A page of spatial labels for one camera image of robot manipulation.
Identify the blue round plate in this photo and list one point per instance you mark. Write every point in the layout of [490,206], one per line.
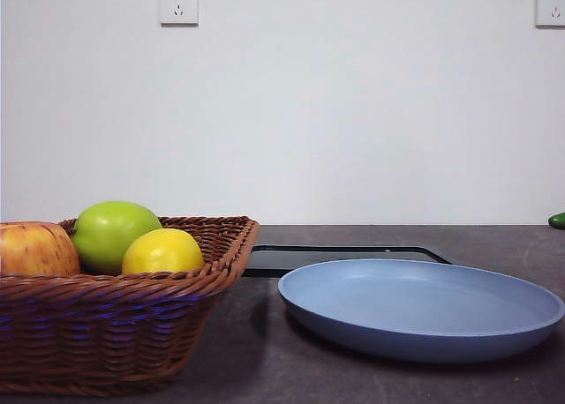
[419,307]

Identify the white wall socket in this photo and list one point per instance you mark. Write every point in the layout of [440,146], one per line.
[178,7]
[552,9]

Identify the red yellow apple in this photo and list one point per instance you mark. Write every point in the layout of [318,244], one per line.
[35,249]

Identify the green cucumber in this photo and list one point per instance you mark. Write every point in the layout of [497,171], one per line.
[558,220]

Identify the black flat tray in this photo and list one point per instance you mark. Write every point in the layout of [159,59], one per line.
[273,260]

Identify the yellow lemon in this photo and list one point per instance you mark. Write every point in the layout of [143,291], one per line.
[163,252]

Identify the green apple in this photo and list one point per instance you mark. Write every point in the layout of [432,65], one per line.
[110,232]

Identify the brown wicker basket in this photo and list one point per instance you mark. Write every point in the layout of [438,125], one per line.
[110,324]

